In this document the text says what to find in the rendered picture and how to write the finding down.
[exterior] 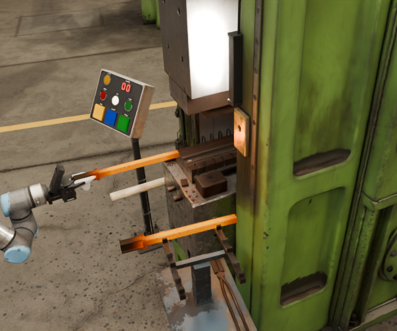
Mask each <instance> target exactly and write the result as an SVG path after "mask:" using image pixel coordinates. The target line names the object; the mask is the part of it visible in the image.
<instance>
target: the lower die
mask: <svg viewBox="0 0 397 331"><path fill-rule="evenodd" d="M231 144H234V134H232V135H228V136H224V137H222V138H221V137H220V138H218V139H214V140H211V141H206V142H203V143H199V144H195V145H193V146H189V147H185V148H181V149H178V150H177V151H178V152H179V157H177V158H176V162H177V163H178V165H179V166H180V168H181V169H182V168H183V169H182V170H183V172H184V173H185V174H186V176H187V177H188V178H189V180H190V182H192V184H193V183H196V182H195V181H194V180H193V177H194V176H195V175H196V174H197V166H196V165H194V163H197V165H198V173H199V174H201V173H204V172H206V163H205V162H204V163H203V161H204V160H206V162H207V164H208V171H211V170H213V169H215V167H216V164H215V160H212V158H215V159H216V162H217V168H220V167H223V166H224V158H223V157H222V158H221V155H224V156H225V164H226V165H227V166H228V165H231V164H232V163H233V155H232V154H231V155H230V152H232V153H233V154H234V157H235V163H237V148H232V149H230V150H226V151H223V152H219V153H216V154H212V155H209V156H205V157H203V158H199V159H196V160H192V161H189V162H186V163H185V162H184V161H183V159H184V158H186V157H190V156H194V155H196V154H200V153H203V152H207V151H210V150H214V149H217V148H221V147H224V146H227V145H231Z"/></svg>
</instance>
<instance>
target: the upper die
mask: <svg viewBox="0 0 397 331"><path fill-rule="evenodd" d="M169 84H170V96H171V97H172V98H173V99H174V100H175V101H176V102H177V103H178V104H179V106H180V107H181V108H182V109H183V110H184V112H185V113H186V114H187V115H191V114H196V113H199V112H203V111H207V110H211V109H214V108H219V107H222V106H227V105H230V104H229V103H228V101H227V100H228V98H229V90H228V91H223V92H220V93H215V94H212V95H207V96H204V97H199V98H196V99H191V98H190V97H189V96H188V95H187V94H186V93H185V91H183V90H182V88H181V87H180V86H179V85H178V84H177V83H176V82H175V81H174V80H173V79H172V78H171V76H169Z"/></svg>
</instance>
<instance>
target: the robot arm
mask: <svg viewBox="0 0 397 331"><path fill-rule="evenodd" d="M64 172H65V169H64V166H63V165H58V164H57V166H56V168H55V172H54V174H53V178H52V180H51V183H50V185H49V187H48V188H47V187H46V185H45V184H44V185H42V186H41V183H38V184H36V185H32V186H29V187H26V188H22V189H18V190H15V191H12V192H8V193H5V194H2V195H1V196H0V201H1V207H2V210H3V214H4V216H5V217H9V218H10V220H11V223H12V228H10V227H8V226H7V225H6V224H4V223H2V222H1V221H0V250H1V251H3V252H4V256H5V259H6V260H7V261H9V262H11V263H22V262H24V261H26V260H27V259H28V258H29V256H30V253H31V251H32V250H31V248H32V242H33V238H34V237H35V236H36V235H37V234H38V230H39V229H38V224H37V222H36V220H35V217H34V214H33V212H32V209H33V208H36V207H39V206H42V205H45V204H47V201H48V202H49V205H51V204H53V203H52V201H55V200H59V199H61V198H62V201H64V203H65V202H69V201H72V200H75V199H77V198H76V197H77V196H76V191H75V190H74V189H76V188H82V189H84V190H89V187H90V181H92V180H94V179H95V178H96V176H91V177H86V178H83V179H78V180H76V181H75V182H74V178H73V176H74V175H78V174H81V173H82V172H77V173H70V174H67V175H64ZM83 173H85V172H83ZM63 175H64V176H63ZM72 180H73V181H72ZM71 198H73V199H72V200H69V199H71Z"/></svg>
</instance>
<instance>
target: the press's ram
mask: <svg viewBox="0 0 397 331"><path fill-rule="evenodd" d="M158 9H159V17H160V30H161V38H162V51H163V59H164V71H165V72H166V73H167V74H168V75H169V76H171V78H172V79H173V80H174V81H175V82H176V83H177V84H178V85H179V86H180V87H181V88H182V90H183V91H185V93H186V94H187V95H188V96H189V97H190V98H191V99H196V98H199V97H204V96H207V95H212V94H215V93H220V92H223V91H228V90H229V37H228V36H227V33H228V32H234V31H237V21H238V0H158Z"/></svg>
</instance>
